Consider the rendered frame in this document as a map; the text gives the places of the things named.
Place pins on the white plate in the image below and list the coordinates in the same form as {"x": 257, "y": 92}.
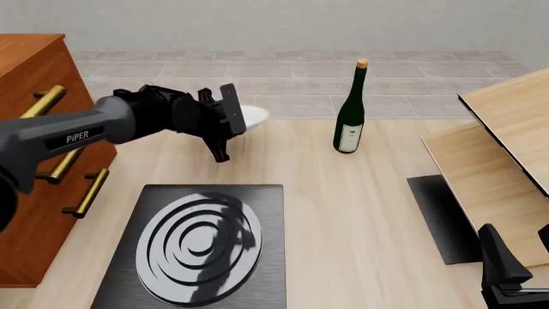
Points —
{"x": 255, "y": 116}

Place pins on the grey and black left robot arm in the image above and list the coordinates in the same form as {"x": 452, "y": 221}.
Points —
{"x": 64, "y": 128}

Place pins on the red-brown wooden cabinet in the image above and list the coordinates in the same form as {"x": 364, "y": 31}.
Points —
{"x": 34, "y": 64}

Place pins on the dark green wine bottle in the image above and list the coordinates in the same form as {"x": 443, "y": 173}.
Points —
{"x": 349, "y": 128}

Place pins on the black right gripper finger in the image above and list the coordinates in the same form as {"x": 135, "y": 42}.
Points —
{"x": 502, "y": 257}
{"x": 544, "y": 239}

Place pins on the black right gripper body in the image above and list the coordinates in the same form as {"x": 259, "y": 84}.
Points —
{"x": 519, "y": 296}

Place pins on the pale wooden rack, black base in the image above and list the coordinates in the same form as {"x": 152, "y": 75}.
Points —
{"x": 493, "y": 174}

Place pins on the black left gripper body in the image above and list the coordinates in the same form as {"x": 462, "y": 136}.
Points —
{"x": 218, "y": 146}

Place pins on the flat black stove plate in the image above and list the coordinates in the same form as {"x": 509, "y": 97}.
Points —
{"x": 197, "y": 225}

